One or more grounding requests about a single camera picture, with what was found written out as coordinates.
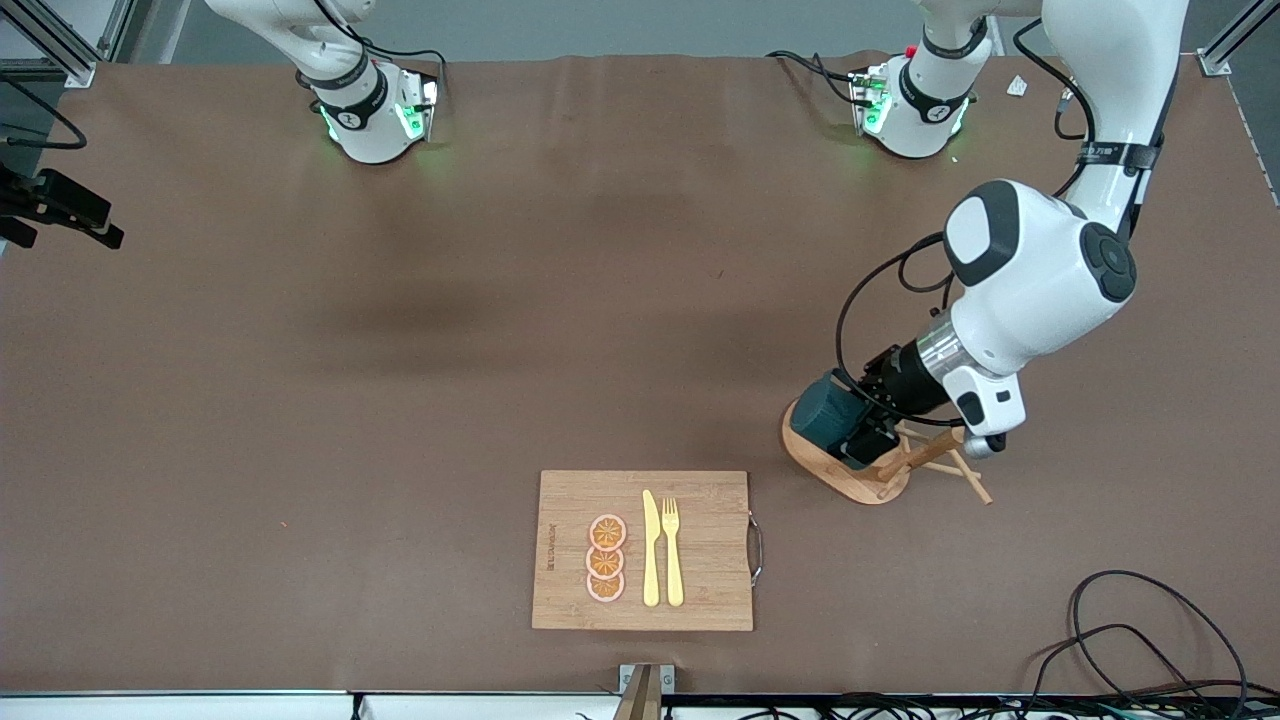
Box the black cable bundle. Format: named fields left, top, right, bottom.
left=575, top=690, right=1280, bottom=720

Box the dark green cup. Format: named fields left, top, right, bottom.
left=790, top=370, right=876, bottom=469

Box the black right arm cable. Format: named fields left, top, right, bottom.
left=0, top=76, right=90, bottom=151

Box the grey metal mounting bracket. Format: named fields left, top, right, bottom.
left=612, top=662, right=677, bottom=720

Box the yellow plastic fork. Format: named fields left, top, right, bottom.
left=661, top=497, right=686, bottom=608

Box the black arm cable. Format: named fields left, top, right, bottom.
left=0, top=76, right=90, bottom=151
left=835, top=232, right=966, bottom=431

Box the wooden cup rack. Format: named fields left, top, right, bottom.
left=782, top=398, right=994, bottom=506

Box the white table edge rail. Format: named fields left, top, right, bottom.
left=0, top=690, right=621, bottom=720

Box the yellow plastic knife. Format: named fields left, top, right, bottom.
left=642, top=489, right=662, bottom=608

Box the bamboo cutting board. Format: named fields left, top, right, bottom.
left=531, top=470, right=764, bottom=633

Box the brown table cover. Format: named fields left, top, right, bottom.
left=0, top=50, right=1280, bottom=696

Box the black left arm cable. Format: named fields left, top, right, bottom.
left=835, top=232, right=966, bottom=431

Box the black base cable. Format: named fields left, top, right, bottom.
left=345, top=38, right=448, bottom=99
left=765, top=48, right=871, bottom=106

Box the black looped floor cable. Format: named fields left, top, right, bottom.
left=1068, top=569, right=1253, bottom=716
left=1022, top=624, right=1216, bottom=719

